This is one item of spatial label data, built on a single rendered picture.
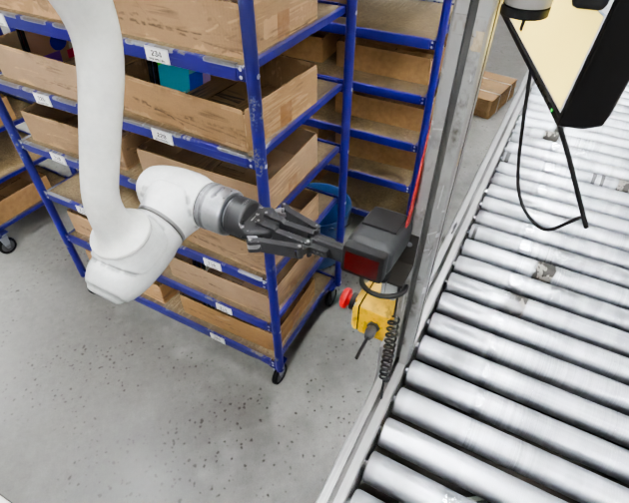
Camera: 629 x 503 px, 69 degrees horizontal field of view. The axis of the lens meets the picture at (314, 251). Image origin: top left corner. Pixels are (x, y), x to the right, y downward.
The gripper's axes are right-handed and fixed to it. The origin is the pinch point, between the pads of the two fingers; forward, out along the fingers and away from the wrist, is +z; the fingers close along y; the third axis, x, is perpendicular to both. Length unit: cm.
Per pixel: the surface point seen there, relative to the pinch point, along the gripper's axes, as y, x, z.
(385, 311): -2.5, 7.3, 11.6
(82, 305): 12, 95, -120
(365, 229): -8.0, -14.0, 8.6
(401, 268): -3.6, -4.8, 13.2
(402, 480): -21.7, 20.0, 23.4
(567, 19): 7.5, -37.7, 23.4
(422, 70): 121, 15, -21
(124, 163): 22, 18, -77
